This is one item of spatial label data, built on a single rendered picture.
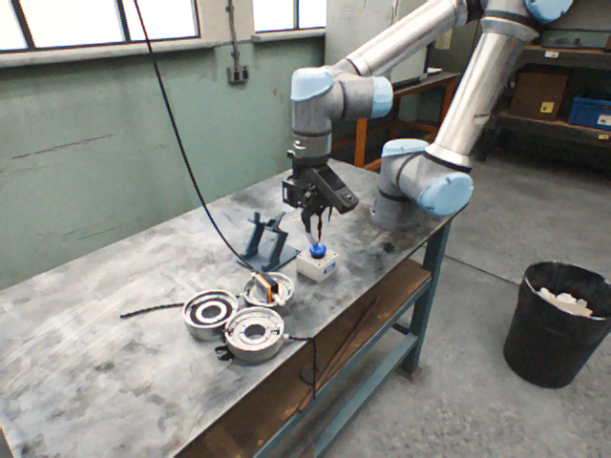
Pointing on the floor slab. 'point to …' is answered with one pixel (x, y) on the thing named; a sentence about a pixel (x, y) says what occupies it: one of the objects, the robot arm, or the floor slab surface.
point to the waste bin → (557, 323)
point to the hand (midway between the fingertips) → (317, 240)
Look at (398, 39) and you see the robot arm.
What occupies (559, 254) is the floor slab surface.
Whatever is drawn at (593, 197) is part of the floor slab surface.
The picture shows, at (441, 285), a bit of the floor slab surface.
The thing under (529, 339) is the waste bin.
